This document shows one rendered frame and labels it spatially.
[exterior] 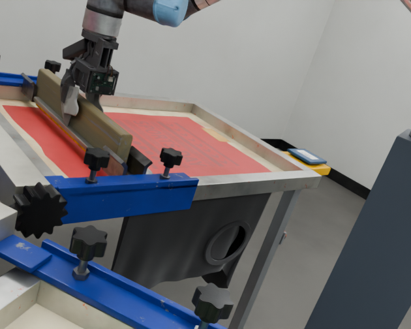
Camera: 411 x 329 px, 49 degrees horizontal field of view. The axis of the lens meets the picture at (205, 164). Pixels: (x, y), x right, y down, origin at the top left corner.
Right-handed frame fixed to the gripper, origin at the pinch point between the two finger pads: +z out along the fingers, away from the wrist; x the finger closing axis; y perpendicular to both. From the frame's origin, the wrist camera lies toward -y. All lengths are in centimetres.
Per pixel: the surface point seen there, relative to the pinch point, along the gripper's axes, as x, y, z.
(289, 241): 204, -50, 101
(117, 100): 26.4, -25.4, 3.3
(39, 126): -4.4, -7.9, 5.3
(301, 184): 52, 29, 4
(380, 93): 368, -113, 2
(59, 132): -0.9, -4.4, 5.3
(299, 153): 74, 11, 4
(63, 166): -7.6, 12.7, 5.3
